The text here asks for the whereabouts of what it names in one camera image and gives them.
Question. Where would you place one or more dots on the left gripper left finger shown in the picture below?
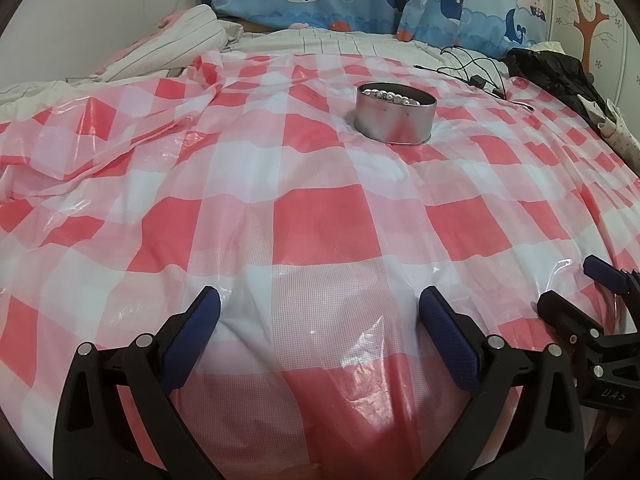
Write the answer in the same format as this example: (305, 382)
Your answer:
(92, 437)

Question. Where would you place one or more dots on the white patterned cloth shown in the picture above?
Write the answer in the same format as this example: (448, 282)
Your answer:
(613, 129)

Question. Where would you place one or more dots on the round silver metal tin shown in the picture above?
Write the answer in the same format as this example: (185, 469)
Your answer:
(394, 113)

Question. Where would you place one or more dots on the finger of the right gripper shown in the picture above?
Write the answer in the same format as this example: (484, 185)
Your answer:
(569, 323)
(618, 281)

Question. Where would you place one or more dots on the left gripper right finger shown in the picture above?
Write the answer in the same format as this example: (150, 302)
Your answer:
(544, 440)

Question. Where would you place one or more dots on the black jacket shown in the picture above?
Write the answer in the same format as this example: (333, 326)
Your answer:
(560, 75)

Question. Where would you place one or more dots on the red white checkered plastic sheet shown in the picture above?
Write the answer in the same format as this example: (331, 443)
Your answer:
(247, 173)

